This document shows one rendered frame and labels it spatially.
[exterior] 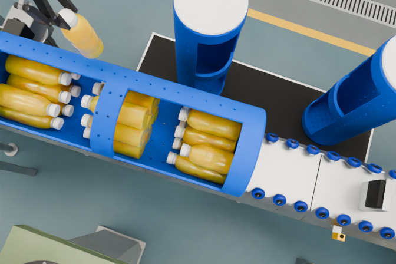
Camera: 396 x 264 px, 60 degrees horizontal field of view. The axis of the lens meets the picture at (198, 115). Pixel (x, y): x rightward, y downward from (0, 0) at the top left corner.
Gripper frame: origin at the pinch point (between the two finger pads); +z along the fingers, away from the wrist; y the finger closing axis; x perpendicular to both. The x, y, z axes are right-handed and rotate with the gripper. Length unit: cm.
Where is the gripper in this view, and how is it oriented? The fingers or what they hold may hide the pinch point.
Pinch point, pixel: (62, 12)
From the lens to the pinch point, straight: 86.3
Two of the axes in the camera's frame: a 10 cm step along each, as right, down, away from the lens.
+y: 3.1, -9.4, 1.6
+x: -9.5, -3.0, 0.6
